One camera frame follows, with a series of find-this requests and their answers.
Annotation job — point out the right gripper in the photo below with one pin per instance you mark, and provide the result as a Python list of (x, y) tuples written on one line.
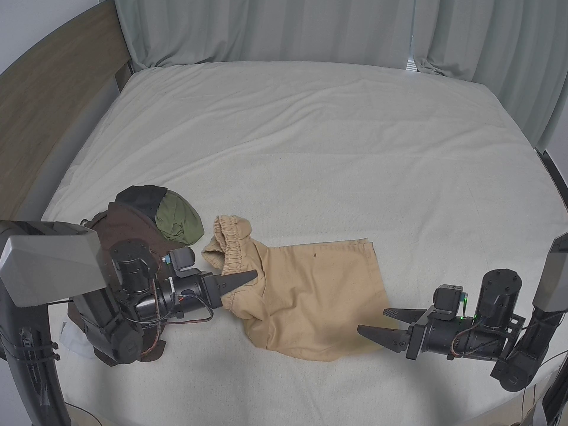
[(448, 337)]

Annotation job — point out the green garment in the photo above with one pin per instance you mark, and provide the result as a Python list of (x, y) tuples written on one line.
[(177, 220)]

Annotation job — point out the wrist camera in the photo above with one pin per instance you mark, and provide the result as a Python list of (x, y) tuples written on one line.
[(450, 300), (182, 260)]

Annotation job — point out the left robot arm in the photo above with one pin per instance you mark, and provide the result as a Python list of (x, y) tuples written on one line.
[(49, 260)]

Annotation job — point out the bed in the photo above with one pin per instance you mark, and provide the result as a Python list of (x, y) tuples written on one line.
[(310, 127)]

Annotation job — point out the white garment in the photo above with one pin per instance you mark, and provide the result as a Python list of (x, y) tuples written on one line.
[(75, 340)]

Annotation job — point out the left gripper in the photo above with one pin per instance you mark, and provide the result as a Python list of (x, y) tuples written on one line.
[(191, 293)]

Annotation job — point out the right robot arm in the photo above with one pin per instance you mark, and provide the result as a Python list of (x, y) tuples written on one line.
[(523, 353)]

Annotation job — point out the beige shorts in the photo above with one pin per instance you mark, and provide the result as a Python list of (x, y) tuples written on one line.
[(310, 291)]

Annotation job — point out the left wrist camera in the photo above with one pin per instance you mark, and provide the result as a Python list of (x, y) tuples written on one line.
[(182, 260)]

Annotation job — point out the pale grey-green curtain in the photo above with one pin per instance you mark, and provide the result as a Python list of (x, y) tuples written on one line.
[(488, 25), (266, 16)]

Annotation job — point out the black garment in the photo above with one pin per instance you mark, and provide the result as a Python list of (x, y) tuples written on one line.
[(140, 198)]

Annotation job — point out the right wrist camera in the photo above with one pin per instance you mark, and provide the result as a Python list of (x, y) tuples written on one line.
[(450, 300)]

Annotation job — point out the brown garment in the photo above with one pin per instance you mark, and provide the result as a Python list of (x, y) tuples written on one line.
[(128, 226)]

